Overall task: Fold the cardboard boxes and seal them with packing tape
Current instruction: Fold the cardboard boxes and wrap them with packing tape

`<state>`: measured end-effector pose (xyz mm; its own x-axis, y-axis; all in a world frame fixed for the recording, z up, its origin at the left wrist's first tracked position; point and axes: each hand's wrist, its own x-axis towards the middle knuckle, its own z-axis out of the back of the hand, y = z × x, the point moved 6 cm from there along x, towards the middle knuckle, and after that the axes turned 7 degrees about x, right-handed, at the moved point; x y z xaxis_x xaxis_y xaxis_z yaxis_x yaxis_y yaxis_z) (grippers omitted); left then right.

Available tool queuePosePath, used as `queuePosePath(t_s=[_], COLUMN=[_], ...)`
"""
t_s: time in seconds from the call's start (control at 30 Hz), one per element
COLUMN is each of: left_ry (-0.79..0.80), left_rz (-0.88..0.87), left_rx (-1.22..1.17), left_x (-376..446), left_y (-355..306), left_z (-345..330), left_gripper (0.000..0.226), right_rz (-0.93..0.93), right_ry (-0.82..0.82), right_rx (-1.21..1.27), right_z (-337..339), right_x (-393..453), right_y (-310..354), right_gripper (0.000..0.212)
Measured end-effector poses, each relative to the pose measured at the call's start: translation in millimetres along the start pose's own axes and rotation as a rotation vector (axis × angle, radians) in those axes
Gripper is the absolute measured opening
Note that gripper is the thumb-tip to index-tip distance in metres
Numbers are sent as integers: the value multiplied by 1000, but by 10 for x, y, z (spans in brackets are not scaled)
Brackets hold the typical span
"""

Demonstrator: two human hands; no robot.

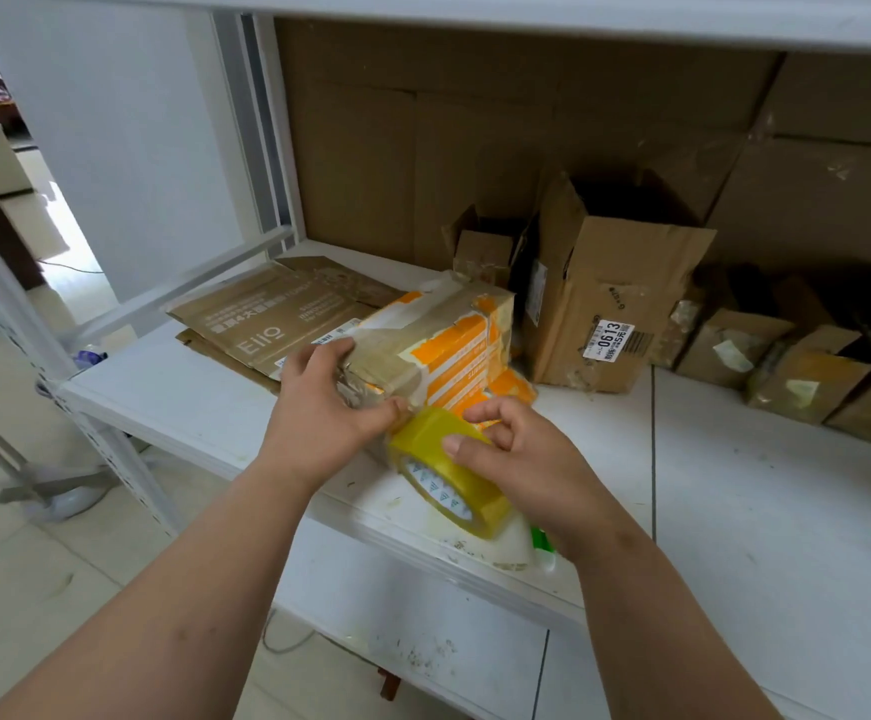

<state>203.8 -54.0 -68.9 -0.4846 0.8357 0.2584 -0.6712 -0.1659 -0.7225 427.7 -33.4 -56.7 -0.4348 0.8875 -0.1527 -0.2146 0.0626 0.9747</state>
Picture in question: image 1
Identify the person's left forearm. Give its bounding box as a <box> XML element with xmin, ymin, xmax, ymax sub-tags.
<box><xmin>0</xmin><ymin>451</ymin><xmax>318</xmax><ymax>720</ymax></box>

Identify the person's right forearm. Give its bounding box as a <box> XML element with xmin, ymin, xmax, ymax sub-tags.
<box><xmin>554</xmin><ymin>515</ymin><xmax>790</xmax><ymax>720</ymax></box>

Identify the tall open labelled cardboard box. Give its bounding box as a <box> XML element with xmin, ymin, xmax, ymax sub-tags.
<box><xmin>520</xmin><ymin>170</ymin><xmax>718</xmax><ymax>395</ymax></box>

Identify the small open brown cardboard box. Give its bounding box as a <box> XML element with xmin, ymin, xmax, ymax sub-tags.
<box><xmin>441</xmin><ymin>205</ymin><xmax>532</xmax><ymax>291</ymax></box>

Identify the person's left hand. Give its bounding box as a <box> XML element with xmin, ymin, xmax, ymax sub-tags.
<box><xmin>257</xmin><ymin>336</ymin><xmax>411</xmax><ymax>490</ymax></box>

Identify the yellow packing tape roll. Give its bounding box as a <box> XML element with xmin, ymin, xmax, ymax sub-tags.
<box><xmin>384</xmin><ymin>406</ymin><xmax>516</xmax><ymax>541</ymax></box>

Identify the orange and white taped carton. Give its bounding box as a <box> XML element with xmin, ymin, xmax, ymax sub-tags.
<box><xmin>336</xmin><ymin>270</ymin><xmax>539</xmax><ymax>434</ymax></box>

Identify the person's right hand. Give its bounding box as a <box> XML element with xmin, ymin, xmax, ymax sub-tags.
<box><xmin>443</xmin><ymin>397</ymin><xmax>629</xmax><ymax>560</ymax></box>

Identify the white metal shelf rack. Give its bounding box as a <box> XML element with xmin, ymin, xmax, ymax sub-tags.
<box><xmin>0</xmin><ymin>0</ymin><xmax>871</xmax><ymax>720</ymax></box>

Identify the printed flattened cardboard box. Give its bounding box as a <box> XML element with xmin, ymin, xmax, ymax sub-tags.
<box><xmin>167</xmin><ymin>256</ymin><xmax>408</xmax><ymax>383</ymax></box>

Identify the grey floor cable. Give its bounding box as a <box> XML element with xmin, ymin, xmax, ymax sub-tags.
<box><xmin>261</xmin><ymin>607</ymin><xmax>318</xmax><ymax>656</ymax></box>

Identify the green labelled bottle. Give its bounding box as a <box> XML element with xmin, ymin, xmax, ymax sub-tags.
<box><xmin>528</xmin><ymin>522</ymin><xmax>561</xmax><ymax>575</ymax></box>

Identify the large taped brown cardboard box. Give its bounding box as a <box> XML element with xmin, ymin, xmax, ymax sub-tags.
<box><xmin>705</xmin><ymin>52</ymin><xmax>871</xmax><ymax>293</ymax></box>

